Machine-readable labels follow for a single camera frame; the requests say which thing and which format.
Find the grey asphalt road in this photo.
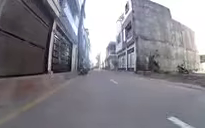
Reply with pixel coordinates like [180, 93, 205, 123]
[0, 68, 205, 128]

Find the dark bush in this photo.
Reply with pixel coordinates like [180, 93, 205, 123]
[147, 53, 161, 73]

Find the parked motorbike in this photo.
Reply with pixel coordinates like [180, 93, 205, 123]
[77, 66, 91, 76]
[176, 63, 191, 75]

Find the row of blue buildings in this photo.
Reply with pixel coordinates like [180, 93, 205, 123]
[61, 0, 93, 72]

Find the dark grey building with shutter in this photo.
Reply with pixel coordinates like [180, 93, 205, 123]
[0, 0, 80, 80]

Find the tall grey concrete building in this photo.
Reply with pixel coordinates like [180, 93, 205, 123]
[114, 0, 201, 73]

